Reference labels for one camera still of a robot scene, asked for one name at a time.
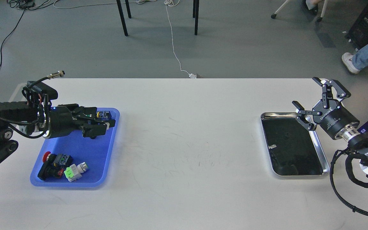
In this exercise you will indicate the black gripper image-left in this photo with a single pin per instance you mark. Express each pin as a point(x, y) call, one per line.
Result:
point(64, 119)

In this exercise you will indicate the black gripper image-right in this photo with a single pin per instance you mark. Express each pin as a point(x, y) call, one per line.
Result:
point(333, 119)

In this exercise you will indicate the yellow blue switch block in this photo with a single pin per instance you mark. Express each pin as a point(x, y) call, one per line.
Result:
point(103, 115)

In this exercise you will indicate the blue plastic tray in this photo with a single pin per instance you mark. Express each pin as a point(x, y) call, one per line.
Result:
point(96, 153)

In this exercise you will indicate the silver metal tray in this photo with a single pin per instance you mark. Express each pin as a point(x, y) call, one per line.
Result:
point(299, 156)

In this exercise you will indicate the black green contact block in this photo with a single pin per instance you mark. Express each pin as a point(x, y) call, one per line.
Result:
point(63, 161)

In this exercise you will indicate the red emergency stop button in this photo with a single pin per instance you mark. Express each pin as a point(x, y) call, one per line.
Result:
point(49, 167)

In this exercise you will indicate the white chair base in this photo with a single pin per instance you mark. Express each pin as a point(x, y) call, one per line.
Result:
point(313, 8)

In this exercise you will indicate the black table leg left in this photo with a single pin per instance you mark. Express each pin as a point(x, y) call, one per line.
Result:
point(121, 14)

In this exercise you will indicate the black table leg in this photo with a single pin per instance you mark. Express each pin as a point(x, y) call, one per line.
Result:
point(121, 14)
point(195, 14)

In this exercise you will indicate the black table leg right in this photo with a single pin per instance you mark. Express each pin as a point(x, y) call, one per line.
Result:
point(195, 14)

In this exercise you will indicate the green white push button switch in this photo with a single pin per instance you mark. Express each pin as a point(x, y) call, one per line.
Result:
point(74, 172)

